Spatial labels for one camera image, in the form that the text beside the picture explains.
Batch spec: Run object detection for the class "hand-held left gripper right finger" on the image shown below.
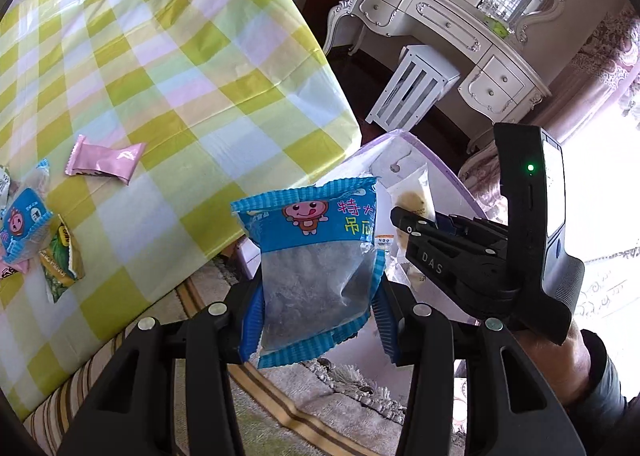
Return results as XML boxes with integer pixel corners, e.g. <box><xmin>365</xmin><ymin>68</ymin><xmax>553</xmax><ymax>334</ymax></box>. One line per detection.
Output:
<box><xmin>372</xmin><ymin>281</ymin><xmax>573</xmax><ymax>456</ymax></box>

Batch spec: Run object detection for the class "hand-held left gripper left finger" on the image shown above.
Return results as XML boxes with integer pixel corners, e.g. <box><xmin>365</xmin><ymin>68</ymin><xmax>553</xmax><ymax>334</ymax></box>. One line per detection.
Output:
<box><xmin>57</xmin><ymin>281</ymin><xmax>266</xmax><ymax>456</ymax></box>

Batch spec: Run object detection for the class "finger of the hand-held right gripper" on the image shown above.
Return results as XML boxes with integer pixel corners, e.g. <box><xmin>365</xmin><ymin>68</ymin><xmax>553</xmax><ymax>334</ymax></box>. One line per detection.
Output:
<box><xmin>389</xmin><ymin>205</ymin><xmax>512</xmax><ymax>305</ymax></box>
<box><xmin>434</xmin><ymin>214</ymin><xmax>509</xmax><ymax>243</ymax></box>

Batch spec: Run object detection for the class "large blue snack packet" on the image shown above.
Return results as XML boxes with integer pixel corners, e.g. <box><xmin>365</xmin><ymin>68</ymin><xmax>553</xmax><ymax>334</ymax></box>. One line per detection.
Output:
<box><xmin>231</xmin><ymin>176</ymin><xmax>387</xmax><ymax>370</ymax></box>

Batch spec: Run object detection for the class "purple-rimmed storage box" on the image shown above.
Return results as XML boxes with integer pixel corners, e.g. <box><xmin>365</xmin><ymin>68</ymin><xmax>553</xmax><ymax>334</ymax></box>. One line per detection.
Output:
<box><xmin>235</xmin><ymin>128</ymin><xmax>495</xmax><ymax>298</ymax></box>

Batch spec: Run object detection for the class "pink snack packet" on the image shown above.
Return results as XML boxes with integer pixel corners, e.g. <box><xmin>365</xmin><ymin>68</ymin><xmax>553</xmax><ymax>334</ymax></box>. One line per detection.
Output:
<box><xmin>65</xmin><ymin>134</ymin><xmax>147</xmax><ymax>188</ymax></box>

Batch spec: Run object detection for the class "person's right forearm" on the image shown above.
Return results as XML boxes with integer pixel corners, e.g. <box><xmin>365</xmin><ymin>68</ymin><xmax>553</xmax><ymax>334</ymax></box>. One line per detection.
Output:
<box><xmin>515</xmin><ymin>321</ymin><xmax>632</xmax><ymax>438</ymax></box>

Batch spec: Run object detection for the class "shaggy beige rug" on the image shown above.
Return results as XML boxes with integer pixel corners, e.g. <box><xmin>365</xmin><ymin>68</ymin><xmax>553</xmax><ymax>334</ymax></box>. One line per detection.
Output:
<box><xmin>172</xmin><ymin>256</ymin><xmax>483</xmax><ymax>456</ymax></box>

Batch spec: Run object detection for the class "white slatted stool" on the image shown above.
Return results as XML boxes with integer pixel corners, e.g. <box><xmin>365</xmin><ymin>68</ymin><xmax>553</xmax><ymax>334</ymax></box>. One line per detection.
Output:
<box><xmin>365</xmin><ymin>43</ymin><xmax>462</xmax><ymax>133</ymax></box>

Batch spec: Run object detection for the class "floral pink curtain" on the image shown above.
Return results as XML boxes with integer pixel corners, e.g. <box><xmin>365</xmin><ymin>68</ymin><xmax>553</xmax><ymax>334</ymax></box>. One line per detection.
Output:
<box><xmin>547</xmin><ymin>1</ymin><xmax>640</xmax><ymax>149</ymax></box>

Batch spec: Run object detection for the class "ornate white dressing table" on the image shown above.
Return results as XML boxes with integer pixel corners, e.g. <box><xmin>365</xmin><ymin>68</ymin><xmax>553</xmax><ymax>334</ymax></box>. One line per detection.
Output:
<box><xmin>322</xmin><ymin>0</ymin><xmax>553</xmax><ymax>153</ymax></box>

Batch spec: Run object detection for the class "small green packet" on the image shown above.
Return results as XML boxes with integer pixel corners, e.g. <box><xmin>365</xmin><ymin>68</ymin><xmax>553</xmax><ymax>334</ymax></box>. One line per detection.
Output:
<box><xmin>39</xmin><ymin>215</ymin><xmax>87</xmax><ymax>305</ymax></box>

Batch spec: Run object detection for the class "small blue cartoon packet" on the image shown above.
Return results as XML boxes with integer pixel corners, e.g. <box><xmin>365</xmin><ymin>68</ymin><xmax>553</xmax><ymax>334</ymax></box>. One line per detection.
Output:
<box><xmin>0</xmin><ymin>186</ymin><xmax>54</xmax><ymax>267</ymax></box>

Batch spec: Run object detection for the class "small clear candy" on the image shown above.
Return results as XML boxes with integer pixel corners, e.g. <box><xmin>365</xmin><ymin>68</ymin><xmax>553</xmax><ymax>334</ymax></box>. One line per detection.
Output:
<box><xmin>22</xmin><ymin>158</ymin><xmax>52</xmax><ymax>199</ymax></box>

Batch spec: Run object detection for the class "green yellow checkered tablecloth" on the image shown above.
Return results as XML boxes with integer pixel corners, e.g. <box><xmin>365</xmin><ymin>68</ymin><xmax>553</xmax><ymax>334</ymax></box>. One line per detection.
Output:
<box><xmin>0</xmin><ymin>0</ymin><xmax>362</xmax><ymax>422</ymax></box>

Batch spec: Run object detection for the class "white green packet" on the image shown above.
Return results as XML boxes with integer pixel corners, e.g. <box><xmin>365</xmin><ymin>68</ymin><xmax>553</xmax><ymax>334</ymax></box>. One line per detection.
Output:
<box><xmin>0</xmin><ymin>165</ymin><xmax>14</xmax><ymax>209</ymax></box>

